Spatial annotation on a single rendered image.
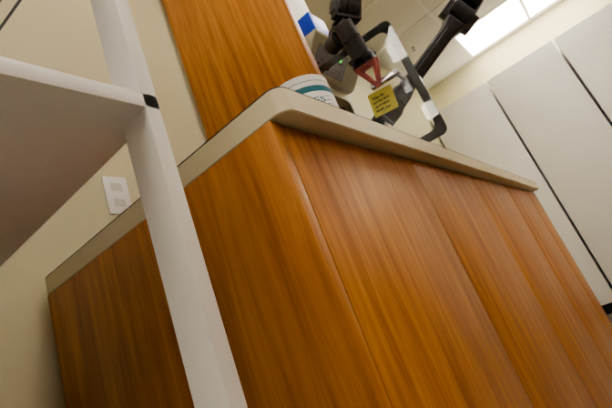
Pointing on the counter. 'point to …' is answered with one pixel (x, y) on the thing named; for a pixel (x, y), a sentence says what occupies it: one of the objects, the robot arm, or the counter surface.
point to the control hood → (315, 40)
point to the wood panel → (229, 27)
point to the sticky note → (382, 100)
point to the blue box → (311, 24)
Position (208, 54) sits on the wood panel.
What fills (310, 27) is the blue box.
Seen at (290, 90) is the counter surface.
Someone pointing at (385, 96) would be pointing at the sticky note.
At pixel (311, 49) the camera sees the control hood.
